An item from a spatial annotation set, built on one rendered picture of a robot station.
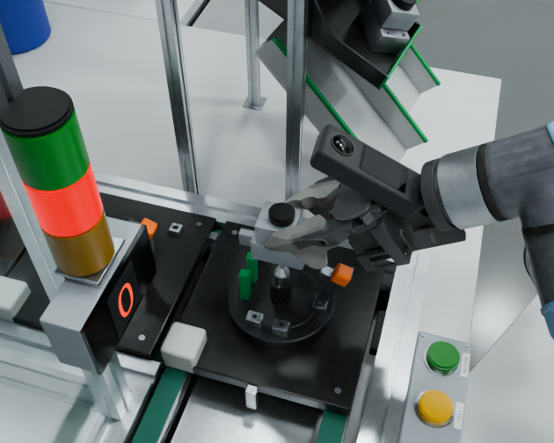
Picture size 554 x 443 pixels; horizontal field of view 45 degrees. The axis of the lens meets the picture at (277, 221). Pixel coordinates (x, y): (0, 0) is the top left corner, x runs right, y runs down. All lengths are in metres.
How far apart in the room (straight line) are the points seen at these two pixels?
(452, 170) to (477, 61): 2.48
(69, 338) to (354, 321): 0.41
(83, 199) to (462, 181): 0.33
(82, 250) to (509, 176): 0.36
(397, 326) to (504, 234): 1.50
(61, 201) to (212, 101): 0.89
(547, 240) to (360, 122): 0.47
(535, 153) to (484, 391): 0.46
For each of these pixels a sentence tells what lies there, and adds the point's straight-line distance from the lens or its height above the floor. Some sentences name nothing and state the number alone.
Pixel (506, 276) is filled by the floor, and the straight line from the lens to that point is 2.24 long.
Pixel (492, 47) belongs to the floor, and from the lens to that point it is 3.21.
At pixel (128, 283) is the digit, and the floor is 1.21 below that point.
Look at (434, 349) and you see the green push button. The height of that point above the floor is 0.97.
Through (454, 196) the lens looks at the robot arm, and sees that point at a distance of 0.62.
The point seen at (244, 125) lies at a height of 0.86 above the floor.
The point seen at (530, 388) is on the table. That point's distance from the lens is 1.01.
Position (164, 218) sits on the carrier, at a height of 0.97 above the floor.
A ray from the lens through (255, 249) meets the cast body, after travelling 0.76.
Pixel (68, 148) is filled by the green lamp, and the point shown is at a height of 1.39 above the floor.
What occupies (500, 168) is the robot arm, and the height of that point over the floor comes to 1.29.
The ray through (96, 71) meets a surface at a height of 0.86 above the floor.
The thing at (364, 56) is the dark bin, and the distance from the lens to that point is 0.87.
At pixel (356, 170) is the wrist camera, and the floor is 1.26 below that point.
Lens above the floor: 1.69
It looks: 48 degrees down
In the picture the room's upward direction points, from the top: straight up
